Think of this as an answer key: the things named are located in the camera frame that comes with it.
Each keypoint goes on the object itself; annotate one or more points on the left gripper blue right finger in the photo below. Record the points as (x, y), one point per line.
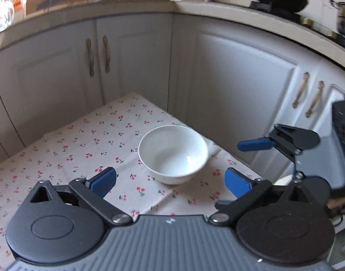
(249, 193)

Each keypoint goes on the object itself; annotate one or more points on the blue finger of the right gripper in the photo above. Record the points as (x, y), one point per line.
(259, 144)
(221, 204)

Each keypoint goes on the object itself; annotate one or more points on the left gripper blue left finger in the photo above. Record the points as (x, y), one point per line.
(91, 192)

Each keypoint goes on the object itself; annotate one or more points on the white ceramic bowl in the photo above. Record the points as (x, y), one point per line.
(173, 153)

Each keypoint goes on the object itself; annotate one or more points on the white kitchen cabinets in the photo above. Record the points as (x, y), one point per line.
(227, 81)

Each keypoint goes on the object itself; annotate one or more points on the steel pot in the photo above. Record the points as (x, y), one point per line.
(340, 6)

